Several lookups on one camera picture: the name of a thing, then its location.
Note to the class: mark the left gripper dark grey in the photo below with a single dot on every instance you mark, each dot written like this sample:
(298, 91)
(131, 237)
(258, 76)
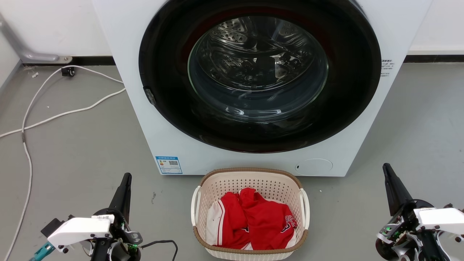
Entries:
(121, 244)

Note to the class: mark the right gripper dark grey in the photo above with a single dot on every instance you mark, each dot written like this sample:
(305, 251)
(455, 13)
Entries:
(402, 232)

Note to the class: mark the cream plastic laundry basket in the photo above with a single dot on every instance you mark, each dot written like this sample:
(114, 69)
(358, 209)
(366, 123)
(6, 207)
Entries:
(253, 181)

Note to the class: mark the blue energy label sticker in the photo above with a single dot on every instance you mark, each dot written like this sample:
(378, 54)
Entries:
(169, 165)

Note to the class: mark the white front-load washing machine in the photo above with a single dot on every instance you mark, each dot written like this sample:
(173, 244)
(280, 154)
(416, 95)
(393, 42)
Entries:
(166, 145)

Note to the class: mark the round white filter cover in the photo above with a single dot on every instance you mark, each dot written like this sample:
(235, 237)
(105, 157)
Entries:
(314, 166)

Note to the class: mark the teal connector plug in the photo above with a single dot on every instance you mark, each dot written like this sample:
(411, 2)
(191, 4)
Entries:
(41, 251)

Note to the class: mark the red and white jersey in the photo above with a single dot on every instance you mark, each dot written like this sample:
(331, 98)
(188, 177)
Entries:
(264, 221)

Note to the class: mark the small black floor fitting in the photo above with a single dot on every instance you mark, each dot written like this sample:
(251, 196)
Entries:
(68, 71)

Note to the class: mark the black round glass washer door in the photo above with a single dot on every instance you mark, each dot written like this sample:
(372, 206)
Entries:
(170, 54)

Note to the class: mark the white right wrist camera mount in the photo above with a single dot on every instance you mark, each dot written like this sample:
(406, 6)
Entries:
(440, 219)

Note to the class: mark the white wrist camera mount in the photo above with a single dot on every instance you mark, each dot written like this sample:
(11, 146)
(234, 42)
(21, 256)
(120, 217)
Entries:
(440, 219)
(79, 229)

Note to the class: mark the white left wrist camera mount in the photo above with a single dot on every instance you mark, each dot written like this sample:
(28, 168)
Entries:
(79, 229)

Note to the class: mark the grey wall pipe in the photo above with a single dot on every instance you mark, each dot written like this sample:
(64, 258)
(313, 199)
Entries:
(21, 50)

